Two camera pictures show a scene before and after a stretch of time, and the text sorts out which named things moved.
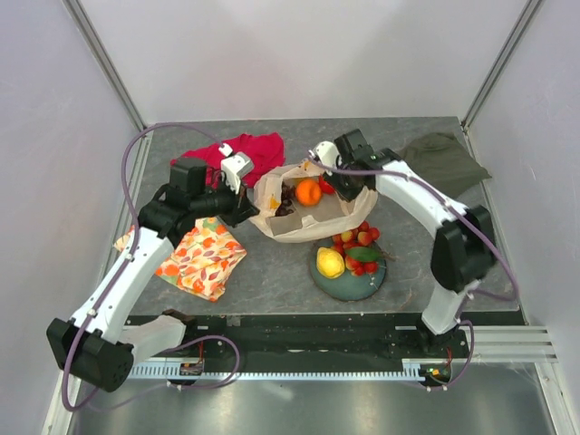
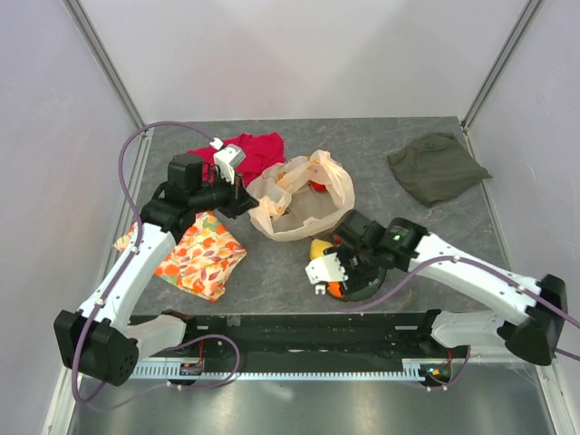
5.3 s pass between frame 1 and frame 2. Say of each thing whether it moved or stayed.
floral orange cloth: stayed
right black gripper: moved
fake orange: moved
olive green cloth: stayed
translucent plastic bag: moved
